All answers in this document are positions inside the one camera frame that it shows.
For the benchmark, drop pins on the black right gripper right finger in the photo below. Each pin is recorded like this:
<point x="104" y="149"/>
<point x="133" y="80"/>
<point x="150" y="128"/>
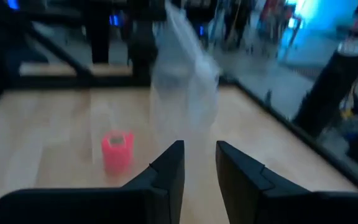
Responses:
<point x="244" y="186"/>

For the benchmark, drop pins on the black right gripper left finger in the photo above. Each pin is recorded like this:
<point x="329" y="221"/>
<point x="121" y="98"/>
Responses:
<point x="154" y="186"/>

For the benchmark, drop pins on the pink elastic bandage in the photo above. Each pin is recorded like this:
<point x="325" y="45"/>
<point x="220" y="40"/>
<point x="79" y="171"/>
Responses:
<point x="117" y="155"/>

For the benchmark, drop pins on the clear plastic bag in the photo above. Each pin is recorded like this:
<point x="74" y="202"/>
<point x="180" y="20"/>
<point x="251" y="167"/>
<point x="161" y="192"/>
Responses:
<point x="182" y="93"/>

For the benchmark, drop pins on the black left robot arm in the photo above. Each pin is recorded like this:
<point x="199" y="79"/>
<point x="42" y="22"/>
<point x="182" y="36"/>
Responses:
<point x="141" y="53"/>

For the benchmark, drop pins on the black cylinder with silver rim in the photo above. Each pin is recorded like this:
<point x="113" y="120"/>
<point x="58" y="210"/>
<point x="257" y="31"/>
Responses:
<point x="331" y="87"/>

